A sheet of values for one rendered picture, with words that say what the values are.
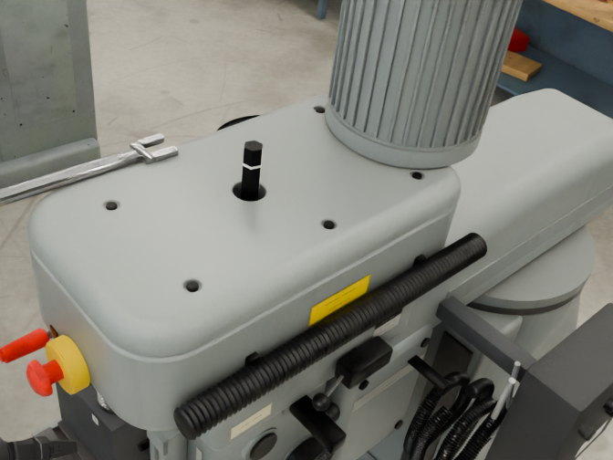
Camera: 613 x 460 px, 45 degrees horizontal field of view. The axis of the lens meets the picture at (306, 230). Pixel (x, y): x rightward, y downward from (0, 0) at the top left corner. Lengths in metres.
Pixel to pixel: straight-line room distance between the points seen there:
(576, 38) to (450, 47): 4.65
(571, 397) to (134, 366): 0.50
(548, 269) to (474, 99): 0.53
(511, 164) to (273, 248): 0.55
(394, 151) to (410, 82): 0.09
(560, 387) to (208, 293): 0.44
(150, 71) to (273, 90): 0.79
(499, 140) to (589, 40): 4.18
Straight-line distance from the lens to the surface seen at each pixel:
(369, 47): 0.85
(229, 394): 0.73
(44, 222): 0.79
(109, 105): 4.61
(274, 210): 0.80
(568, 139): 1.32
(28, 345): 0.92
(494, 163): 1.19
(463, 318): 1.10
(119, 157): 0.86
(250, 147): 0.78
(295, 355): 0.77
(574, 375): 0.96
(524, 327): 1.33
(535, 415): 0.97
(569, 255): 1.40
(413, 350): 1.12
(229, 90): 4.79
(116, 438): 1.61
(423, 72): 0.83
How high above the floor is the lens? 2.39
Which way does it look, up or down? 40 degrees down
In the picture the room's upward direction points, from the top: 8 degrees clockwise
